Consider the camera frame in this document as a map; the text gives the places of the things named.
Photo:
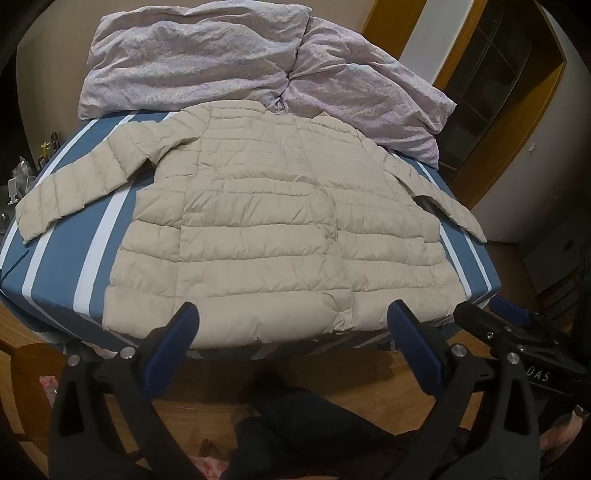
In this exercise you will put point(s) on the small yellow object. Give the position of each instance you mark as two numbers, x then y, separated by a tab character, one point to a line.
45	148

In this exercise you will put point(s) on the wooden chair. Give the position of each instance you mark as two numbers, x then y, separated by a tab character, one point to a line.
561	295

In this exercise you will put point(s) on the white plastic object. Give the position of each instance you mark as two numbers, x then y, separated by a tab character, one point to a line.
16	190

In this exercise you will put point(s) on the pink patterned cloth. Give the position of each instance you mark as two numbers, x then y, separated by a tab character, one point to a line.
48	384
207	467

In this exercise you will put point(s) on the beige puffer jacket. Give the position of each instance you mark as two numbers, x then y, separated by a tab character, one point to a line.
277	230

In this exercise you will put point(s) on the lilac floral duvet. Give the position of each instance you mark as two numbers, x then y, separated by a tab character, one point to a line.
184	55

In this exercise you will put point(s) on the person's dark pants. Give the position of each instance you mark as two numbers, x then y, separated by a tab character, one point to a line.
300	429

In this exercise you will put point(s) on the blue white striped bed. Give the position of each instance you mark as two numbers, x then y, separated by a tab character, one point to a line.
60	277

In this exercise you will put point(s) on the person's right hand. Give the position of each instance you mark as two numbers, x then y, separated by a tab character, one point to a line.
561	438

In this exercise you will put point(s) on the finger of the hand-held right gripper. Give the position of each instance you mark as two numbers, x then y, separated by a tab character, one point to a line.
480	325
510	309

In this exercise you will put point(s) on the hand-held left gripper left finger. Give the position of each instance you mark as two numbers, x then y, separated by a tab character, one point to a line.
171	341

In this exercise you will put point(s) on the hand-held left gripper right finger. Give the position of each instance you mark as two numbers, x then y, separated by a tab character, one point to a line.
415	346

